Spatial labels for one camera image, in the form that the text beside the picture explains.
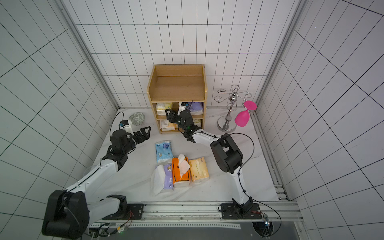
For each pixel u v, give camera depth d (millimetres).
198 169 820
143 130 757
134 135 742
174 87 905
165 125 995
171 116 814
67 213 396
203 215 728
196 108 899
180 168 808
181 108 832
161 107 890
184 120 712
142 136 756
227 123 1067
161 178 776
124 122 719
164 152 893
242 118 925
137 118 1102
